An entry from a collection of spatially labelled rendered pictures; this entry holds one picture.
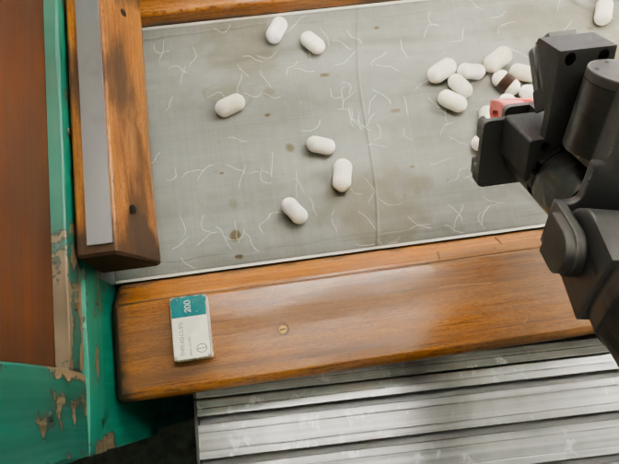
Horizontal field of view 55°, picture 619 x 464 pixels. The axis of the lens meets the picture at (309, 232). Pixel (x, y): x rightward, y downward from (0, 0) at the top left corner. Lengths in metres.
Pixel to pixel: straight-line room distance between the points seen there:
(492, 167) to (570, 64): 0.12
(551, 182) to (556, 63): 0.09
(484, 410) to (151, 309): 0.38
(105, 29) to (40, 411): 0.35
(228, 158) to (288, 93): 0.10
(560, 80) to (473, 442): 0.41
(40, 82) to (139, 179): 0.12
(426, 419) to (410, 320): 0.14
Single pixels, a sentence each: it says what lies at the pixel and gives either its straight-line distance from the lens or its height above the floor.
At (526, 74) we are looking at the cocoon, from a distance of 0.74.
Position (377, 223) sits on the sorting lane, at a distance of 0.64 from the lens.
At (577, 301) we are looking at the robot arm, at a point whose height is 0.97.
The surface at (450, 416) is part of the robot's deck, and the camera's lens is 0.71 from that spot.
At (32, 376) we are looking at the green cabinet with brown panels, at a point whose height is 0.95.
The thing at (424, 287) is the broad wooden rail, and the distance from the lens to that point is 0.61.
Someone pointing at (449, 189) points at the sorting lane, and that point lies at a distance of 0.67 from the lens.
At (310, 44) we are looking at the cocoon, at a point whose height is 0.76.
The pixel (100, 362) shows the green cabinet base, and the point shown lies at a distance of 0.58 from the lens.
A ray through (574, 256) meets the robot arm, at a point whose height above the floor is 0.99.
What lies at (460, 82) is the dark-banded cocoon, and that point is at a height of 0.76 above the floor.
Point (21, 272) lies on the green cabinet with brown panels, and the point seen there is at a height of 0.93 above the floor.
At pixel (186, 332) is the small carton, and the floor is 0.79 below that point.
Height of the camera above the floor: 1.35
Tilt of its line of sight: 75 degrees down
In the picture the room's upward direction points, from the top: 7 degrees clockwise
